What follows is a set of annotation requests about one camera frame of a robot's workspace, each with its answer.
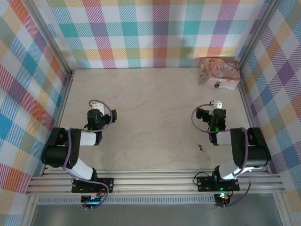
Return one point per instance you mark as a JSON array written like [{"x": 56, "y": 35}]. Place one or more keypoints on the small blue padlock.
[{"x": 217, "y": 84}]

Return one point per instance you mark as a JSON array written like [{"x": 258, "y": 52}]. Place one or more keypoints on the pink decorated box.
[{"x": 218, "y": 69}]

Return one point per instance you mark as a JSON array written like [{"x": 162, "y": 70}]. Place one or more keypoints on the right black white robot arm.
[{"x": 256, "y": 150}]

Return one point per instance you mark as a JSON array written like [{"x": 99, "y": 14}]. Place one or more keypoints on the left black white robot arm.
[{"x": 55, "y": 154}]

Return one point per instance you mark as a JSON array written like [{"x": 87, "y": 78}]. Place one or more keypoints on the aluminium mounting rails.
[{"x": 152, "y": 181}]

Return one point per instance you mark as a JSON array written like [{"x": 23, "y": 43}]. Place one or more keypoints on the right controller board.
[{"x": 222, "y": 199}]

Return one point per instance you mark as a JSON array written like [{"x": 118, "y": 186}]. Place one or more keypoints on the controller board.
[
  {"x": 222, "y": 199},
  {"x": 92, "y": 201}
]

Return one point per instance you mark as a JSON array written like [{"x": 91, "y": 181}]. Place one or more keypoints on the left controller board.
[{"x": 92, "y": 201}]

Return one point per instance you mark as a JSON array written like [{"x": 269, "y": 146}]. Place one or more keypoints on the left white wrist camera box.
[{"x": 98, "y": 106}]

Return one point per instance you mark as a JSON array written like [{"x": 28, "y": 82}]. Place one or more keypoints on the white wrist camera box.
[
  {"x": 216, "y": 104},
  {"x": 98, "y": 106}
]

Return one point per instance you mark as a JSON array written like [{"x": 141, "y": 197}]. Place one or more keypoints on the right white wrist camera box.
[{"x": 216, "y": 104}]

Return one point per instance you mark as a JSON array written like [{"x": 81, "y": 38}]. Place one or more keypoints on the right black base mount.
[{"x": 207, "y": 183}]

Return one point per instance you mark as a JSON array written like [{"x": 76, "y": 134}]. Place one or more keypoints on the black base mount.
[
  {"x": 103, "y": 184},
  {"x": 207, "y": 183}
]

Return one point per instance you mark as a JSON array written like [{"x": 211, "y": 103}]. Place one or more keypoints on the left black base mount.
[{"x": 103, "y": 184}]

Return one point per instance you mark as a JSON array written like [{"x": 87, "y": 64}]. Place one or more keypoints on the aluminium frame post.
[
  {"x": 257, "y": 35},
  {"x": 50, "y": 40}
]

